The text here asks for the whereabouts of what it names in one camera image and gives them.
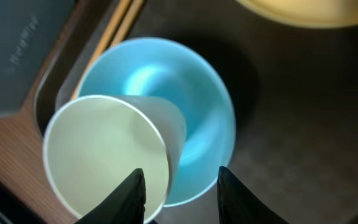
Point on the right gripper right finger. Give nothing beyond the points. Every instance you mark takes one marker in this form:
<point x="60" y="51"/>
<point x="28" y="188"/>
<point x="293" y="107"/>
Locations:
<point x="238" y="205"/>

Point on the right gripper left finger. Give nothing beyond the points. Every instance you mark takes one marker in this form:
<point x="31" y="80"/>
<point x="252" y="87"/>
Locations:
<point x="124" y="205"/>

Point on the white paper cup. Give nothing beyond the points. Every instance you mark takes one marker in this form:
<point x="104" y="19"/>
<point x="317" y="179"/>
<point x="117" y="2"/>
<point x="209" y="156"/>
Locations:
<point x="94" y="142"/>

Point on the blue bowl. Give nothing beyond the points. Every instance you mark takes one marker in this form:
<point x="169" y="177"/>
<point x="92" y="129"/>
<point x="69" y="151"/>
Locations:
<point x="151" y="66"/>

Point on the wooden chopstick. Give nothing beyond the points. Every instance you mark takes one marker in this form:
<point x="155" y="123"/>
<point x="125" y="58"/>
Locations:
<point x="118" y="18"/>
<point x="129" y="18"/>

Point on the yellow plate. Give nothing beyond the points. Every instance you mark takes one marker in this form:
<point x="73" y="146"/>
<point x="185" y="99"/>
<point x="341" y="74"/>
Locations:
<point x="313" y="14"/>

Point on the grey dishwasher rack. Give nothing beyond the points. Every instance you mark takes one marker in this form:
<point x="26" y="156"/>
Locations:
<point x="28" y="32"/>

